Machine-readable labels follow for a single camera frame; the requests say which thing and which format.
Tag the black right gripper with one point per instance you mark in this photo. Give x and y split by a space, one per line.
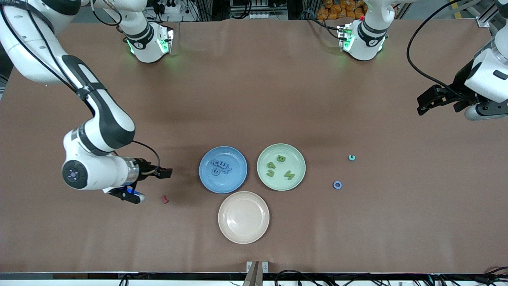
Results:
143 165

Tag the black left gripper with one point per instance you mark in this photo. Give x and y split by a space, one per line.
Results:
461 84

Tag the blue letter G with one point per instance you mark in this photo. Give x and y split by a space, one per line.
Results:
212 172

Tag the blue letter E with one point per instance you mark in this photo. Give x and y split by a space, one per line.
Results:
217 163

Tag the blue letter X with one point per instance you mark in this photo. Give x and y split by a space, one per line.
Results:
226 171

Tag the green letter B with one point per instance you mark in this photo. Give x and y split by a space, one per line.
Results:
280 159

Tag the green letter N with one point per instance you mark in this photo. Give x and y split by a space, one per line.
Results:
289 175

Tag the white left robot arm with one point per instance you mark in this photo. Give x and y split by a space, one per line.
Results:
365 43

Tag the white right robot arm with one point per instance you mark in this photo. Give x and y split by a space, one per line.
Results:
107 119

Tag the red letter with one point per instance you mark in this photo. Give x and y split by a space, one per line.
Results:
165 200

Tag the blue plate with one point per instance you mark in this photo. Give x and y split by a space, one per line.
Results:
223 184

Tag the beige plate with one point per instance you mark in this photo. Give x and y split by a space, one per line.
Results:
243 217

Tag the brown paper table cover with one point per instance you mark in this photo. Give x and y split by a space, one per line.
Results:
254 99

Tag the green plate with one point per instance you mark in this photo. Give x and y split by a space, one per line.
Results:
291 157

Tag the bag of orange fruit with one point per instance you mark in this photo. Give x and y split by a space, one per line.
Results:
341 10

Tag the blue letter O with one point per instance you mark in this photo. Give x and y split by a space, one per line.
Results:
334 185

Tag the white power strip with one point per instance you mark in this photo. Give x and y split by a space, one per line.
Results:
262 16
168 6

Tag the aluminium frame post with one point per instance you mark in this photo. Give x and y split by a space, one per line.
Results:
483 22

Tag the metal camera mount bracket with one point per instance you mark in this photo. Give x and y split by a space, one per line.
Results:
257 270

